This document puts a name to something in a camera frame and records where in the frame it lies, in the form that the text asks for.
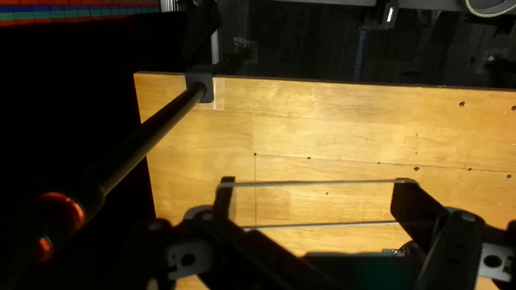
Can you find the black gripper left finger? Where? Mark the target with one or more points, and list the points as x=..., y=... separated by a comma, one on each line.
x=225, y=196

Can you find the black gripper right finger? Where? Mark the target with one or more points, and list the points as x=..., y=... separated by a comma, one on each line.
x=417, y=207

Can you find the pale rubber band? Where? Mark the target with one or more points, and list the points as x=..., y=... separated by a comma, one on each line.
x=323, y=181

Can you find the black stand base clamp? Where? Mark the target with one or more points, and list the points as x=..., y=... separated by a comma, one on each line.
x=201, y=81

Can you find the red stand knob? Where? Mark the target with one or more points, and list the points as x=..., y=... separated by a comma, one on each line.
x=54, y=218

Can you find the black camera stand pole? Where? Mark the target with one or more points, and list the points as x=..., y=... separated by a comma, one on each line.
x=139, y=143

